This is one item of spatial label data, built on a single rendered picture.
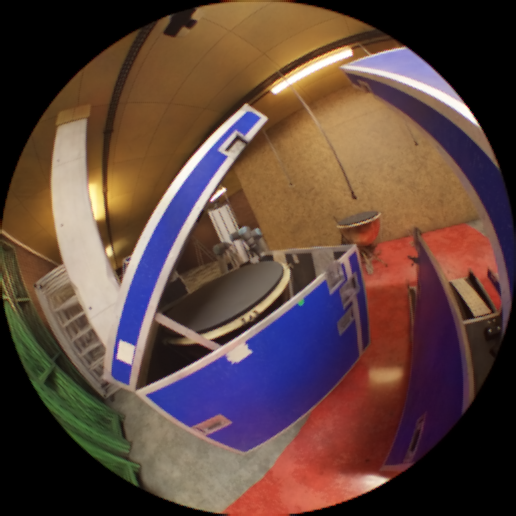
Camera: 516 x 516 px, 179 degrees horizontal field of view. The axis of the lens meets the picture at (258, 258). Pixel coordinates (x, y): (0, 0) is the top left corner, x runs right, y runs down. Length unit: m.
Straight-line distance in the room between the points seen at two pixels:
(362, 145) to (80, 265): 4.04
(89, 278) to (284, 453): 1.68
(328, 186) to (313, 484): 3.95
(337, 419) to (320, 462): 0.33
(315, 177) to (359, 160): 1.00
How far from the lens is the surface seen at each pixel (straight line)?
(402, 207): 3.59
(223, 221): 2.73
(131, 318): 0.51
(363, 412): 1.31
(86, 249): 1.33
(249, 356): 0.59
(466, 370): 0.37
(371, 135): 3.61
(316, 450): 1.28
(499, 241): 0.26
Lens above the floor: 1.25
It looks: 11 degrees down
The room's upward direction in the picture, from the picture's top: 24 degrees counter-clockwise
